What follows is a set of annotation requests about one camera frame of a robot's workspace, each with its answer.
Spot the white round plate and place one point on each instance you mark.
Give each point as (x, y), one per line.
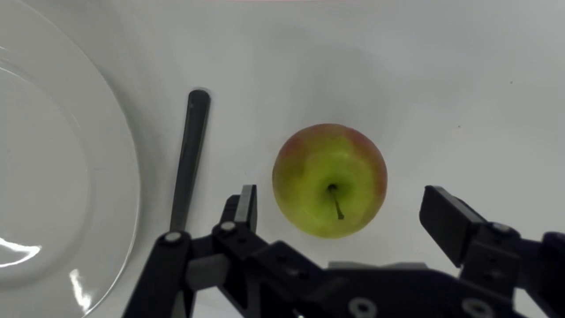
(53, 165)

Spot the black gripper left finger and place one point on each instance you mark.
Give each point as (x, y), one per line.
(176, 277)

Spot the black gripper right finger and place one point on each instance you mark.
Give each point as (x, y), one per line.
(499, 259)

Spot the silver fork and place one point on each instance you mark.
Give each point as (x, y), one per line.
(189, 153)

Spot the red green apple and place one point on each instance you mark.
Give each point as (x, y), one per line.
(328, 178)

